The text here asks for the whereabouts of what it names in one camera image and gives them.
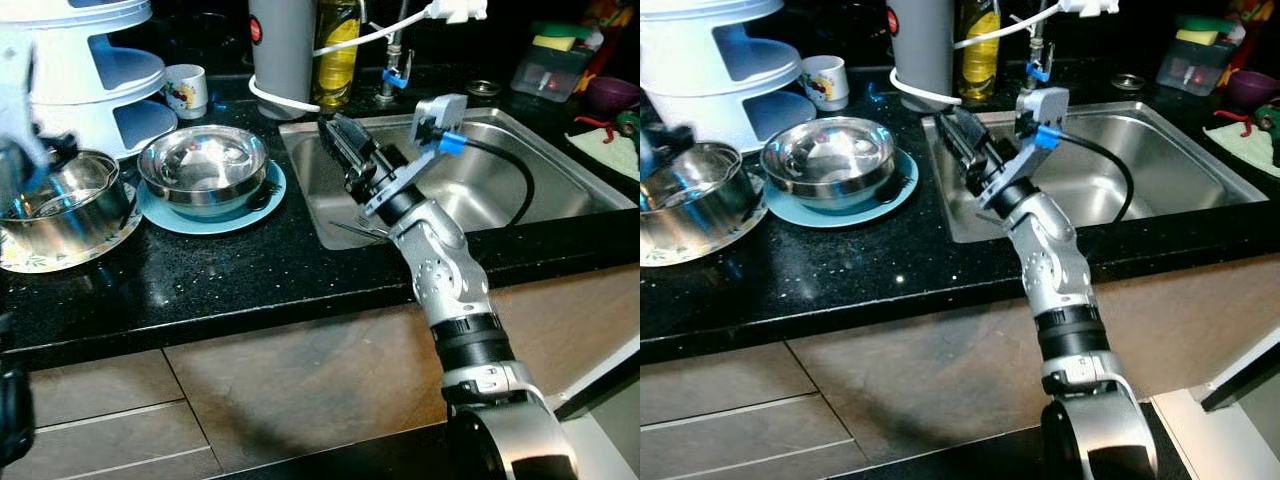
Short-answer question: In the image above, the wide steel bowl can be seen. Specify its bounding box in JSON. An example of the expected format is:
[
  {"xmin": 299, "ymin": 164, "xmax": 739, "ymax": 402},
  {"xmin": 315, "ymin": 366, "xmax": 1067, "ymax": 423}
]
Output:
[
  {"xmin": 137, "ymin": 125, "xmax": 269, "ymax": 216},
  {"xmin": 760, "ymin": 116, "xmax": 896, "ymax": 211}
]

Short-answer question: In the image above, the black partition panel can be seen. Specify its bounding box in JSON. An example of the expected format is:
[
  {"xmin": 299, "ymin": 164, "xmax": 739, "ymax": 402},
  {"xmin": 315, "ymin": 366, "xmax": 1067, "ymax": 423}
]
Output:
[
  {"xmin": 1200, "ymin": 345, "xmax": 1280, "ymax": 413},
  {"xmin": 555, "ymin": 340, "xmax": 641, "ymax": 421}
]

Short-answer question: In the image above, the purple bowl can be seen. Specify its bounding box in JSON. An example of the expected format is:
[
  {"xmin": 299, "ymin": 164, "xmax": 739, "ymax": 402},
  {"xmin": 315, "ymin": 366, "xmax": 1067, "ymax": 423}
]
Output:
[
  {"xmin": 1228, "ymin": 68, "xmax": 1280, "ymax": 109},
  {"xmin": 584, "ymin": 75, "xmax": 641, "ymax": 114}
]

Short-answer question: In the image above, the floral patterned plate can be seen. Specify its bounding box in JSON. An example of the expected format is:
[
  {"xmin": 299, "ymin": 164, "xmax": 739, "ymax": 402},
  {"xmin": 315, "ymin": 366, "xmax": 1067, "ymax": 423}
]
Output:
[
  {"xmin": 0, "ymin": 205, "xmax": 143, "ymax": 275},
  {"xmin": 640, "ymin": 215, "xmax": 771, "ymax": 268}
]

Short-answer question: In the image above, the grey water filter canister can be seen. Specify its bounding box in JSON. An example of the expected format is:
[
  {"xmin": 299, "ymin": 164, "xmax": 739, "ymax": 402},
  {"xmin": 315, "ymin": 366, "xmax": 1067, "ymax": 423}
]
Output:
[
  {"xmin": 885, "ymin": 0, "xmax": 956, "ymax": 113},
  {"xmin": 247, "ymin": 0, "xmax": 319, "ymax": 121}
]

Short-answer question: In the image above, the yellow green sponge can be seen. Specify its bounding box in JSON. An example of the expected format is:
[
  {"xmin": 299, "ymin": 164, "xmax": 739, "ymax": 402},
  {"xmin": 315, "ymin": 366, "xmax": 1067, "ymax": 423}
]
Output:
[
  {"xmin": 530, "ymin": 20, "xmax": 599, "ymax": 53},
  {"xmin": 1175, "ymin": 14, "xmax": 1246, "ymax": 47}
]

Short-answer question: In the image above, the teal plate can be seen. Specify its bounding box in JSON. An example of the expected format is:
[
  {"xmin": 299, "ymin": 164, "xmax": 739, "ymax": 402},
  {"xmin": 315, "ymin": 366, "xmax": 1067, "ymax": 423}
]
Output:
[
  {"xmin": 762, "ymin": 150, "xmax": 921, "ymax": 229},
  {"xmin": 135, "ymin": 160, "xmax": 288, "ymax": 236}
]

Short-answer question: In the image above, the white filter hose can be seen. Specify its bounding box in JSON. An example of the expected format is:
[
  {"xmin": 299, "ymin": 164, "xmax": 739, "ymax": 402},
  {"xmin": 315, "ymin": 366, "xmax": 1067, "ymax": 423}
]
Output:
[
  {"xmin": 247, "ymin": 8, "xmax": 433, "ymax": 114},
  {"xmin": 888, "ymin": 5, "xmax": 1069, "ymax": 108}
]

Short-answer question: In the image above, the pale green cloth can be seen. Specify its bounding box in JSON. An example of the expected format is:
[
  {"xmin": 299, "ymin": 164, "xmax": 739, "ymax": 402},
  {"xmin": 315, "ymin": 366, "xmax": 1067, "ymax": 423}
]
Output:
[
  {"xmin": 565, "ymin": 125, "xmax": 641, "ymax": 181},
  {"xmin": 1210, "ymin": 120, "xmax": 1280, "ymax": 179}
]

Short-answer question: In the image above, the red dish soap bottle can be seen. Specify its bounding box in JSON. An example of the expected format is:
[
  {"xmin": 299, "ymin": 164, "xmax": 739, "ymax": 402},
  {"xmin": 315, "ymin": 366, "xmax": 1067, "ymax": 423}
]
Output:
[
  {"xmin": 1225, "ymin": 0, "xmax": 1276, "ymax": 71},
  {"xmin": 580, "ymin": 0, "xmax": 636, "ymax": 76}
]

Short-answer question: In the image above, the clear plastic container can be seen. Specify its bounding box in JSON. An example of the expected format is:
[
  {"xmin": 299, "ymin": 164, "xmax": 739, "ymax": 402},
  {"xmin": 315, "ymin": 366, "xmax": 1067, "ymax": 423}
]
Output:
[
  {"xmin": 1156, "ymin": 38, "xmax": 1236, "ymax": 97},
  {"xmin": 510, "ymin": 45, "xmax": 589, "ymax": 103}
]

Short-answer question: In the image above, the white printed mug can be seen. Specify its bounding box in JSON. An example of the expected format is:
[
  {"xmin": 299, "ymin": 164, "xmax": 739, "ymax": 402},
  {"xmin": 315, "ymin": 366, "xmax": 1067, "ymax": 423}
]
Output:
[
  {"xmin": 800, "ymin": 55, "xmax": 851, "ymax": 113},
  {"xmin": 163, "ymin": 64, "xmax": 209, "ymax": 121}
]

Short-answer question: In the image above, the yellow cooking oil bottle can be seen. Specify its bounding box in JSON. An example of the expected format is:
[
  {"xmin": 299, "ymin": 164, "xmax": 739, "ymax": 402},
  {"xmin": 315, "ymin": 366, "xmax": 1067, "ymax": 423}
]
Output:
[
  {"xmin": 312, "ymin": 0, "xmax": 363, "ymax": 111},
  {"xmin": 952, "ymin": 0, "xmax": 1001, "ymax": 103}
]

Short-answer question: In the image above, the black chopstick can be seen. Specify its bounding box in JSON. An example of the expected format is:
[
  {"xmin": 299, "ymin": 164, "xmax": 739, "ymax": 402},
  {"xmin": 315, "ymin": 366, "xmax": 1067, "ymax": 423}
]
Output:
[{"xmin": 328, "ymin": 220, "xmax": 391, "ymax": 242}]

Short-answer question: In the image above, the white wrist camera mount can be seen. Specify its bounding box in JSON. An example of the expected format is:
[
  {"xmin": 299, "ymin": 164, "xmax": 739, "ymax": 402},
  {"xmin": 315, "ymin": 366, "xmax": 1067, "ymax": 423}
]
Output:
[
  {"xmin": 0, "ymin": 30, "xmax": 53, "ymax": 196},
  {"xmin": 360, "ymin": 93, "xmax": 469, "ymax": 223},
  {"xmin": 975, "ymin": 86, "xmax": 1071, "ymax": 211}
]

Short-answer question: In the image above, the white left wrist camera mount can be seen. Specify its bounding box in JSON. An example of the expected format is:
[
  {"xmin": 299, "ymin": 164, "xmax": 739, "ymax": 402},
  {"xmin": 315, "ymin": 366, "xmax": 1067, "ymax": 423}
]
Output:
[{"xmin": 0, "ymin": 30, "xmax": 53, "ymax": 196}]

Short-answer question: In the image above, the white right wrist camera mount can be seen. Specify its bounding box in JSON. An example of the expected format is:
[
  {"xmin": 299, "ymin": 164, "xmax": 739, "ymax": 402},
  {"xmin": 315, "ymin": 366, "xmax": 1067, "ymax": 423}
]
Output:
[
  {"xmin": 360, "ymin": 93, "xmax": 469, "ymax": 223},
  {"xmin": 975, "ymin": 86, "xmax": 1071, "ymax": 211}
]

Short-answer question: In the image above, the black floor mat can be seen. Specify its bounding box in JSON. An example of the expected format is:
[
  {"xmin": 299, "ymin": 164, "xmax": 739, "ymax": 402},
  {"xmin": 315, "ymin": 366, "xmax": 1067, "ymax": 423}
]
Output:
[
  {"xmin": 870, "ymin": 425, "xmax": 1051, "ymax": 480},
  {"xmin": 215, "ymin": 420, "xmax": 461, "ymax": 480}
]

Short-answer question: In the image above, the white tiered plastic rack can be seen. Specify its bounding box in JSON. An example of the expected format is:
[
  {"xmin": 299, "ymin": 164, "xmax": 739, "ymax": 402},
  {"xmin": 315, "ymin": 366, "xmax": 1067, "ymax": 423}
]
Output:
[
  {"xmin": 0, "ymin": 0, "xmax": 167, "ymax": 161},
  {"xmin": 640, "ymin": 0, "xmax": 801, "ymax": 156}
]

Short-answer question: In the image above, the beige stone kitchen cabinet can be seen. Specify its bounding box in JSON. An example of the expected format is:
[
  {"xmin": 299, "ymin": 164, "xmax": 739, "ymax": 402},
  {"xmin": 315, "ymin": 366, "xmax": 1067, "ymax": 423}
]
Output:
[
  {"xmin": 640, "ymin": 255, "xmax": 1280, "ymax": 480},
  {"xmin": 25, "ymin": 265, "xmax": 641, "ymax": 480}
]

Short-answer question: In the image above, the deep steel pot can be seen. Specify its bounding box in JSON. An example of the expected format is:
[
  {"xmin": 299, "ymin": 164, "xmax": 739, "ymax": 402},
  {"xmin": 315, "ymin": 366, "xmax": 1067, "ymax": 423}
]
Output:
[
  {"xmin": 0, "ymin": 150, "xmax": 136, "ymax": 261},
  {"xmin": 640, "ymin": 142, "xmax": 771, "ymax": 256}
]

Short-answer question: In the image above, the stainless steel sink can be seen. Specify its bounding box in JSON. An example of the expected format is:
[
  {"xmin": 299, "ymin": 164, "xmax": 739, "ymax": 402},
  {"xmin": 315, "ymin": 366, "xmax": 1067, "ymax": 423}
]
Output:
[
  {"xmin": 278, "ymin": 107, "xmax": 638, "ymax": 251},
  {"xmin": 920, "ymin": 100, "xmax": 1271, "ymax": 244}
]

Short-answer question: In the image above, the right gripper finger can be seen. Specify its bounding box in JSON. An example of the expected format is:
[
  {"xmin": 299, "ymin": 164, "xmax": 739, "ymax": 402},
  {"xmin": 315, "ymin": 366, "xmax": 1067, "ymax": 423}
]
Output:
[
  {"xmin": 936, "ymin": 105, "xmax": 978, "ymax": 162},
  {"xmin": 315, "ymin": 113, "xmax": 361, "ymax": 172},
  {"xmin": 950, "ymin": 104, "xmax": 994, "ymax": 154},
  {"xmin": 330, "ymin": 112, "xmax": 379, "ymax": 162}
]

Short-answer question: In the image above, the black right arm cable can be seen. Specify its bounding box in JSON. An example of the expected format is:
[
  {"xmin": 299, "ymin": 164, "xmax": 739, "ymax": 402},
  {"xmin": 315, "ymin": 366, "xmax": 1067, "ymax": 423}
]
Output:
[
  {"xmin": 435, "ymin": 130, "xmax": 536, "ymax": 229},
  {"xmin": 1035, "ymin": 122, "xmax": 1136, "ymax": 223}
]

